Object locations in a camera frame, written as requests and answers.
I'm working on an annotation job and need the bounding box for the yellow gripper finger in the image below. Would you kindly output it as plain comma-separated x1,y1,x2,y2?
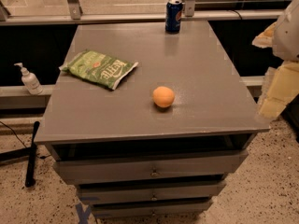
252,22,277,49
258,61,299,119

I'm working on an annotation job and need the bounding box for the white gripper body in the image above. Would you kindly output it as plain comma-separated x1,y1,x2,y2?
272,0,299,62

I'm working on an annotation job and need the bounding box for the green jalapeno chip bag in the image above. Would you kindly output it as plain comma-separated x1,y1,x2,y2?
59,49,138,91

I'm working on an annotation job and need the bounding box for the blue pepsi can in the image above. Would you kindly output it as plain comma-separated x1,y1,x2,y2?
165,0,183,33

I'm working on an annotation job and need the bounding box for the orange fruit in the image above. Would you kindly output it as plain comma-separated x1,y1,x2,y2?
152,86,175,108

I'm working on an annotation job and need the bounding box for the middle grey drawer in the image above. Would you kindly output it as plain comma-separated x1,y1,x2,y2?
77,181,226,204

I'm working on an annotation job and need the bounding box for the grey drawer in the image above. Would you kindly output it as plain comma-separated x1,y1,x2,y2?
92,198,212,218
53,149,248,185
77,181,226,204

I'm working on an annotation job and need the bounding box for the grey drawer cabinet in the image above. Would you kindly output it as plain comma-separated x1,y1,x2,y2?
33,20,271,220

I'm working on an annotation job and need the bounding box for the bottom grey drawer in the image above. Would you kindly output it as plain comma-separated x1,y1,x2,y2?
92,198,212,218

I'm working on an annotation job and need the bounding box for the top grey drawer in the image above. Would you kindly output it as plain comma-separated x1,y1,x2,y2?
53,149,248,185

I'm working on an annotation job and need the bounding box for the white pump lotion bottle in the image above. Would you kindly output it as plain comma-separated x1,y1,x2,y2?
15,63,43,95

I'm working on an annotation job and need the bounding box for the black stand leg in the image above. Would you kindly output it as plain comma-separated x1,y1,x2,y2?
0,121,39,188

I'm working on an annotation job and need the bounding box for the metal window bracket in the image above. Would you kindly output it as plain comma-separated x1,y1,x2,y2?
67,0,82,20

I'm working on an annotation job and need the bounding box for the black cable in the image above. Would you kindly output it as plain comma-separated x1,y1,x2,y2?
0,120,50,160

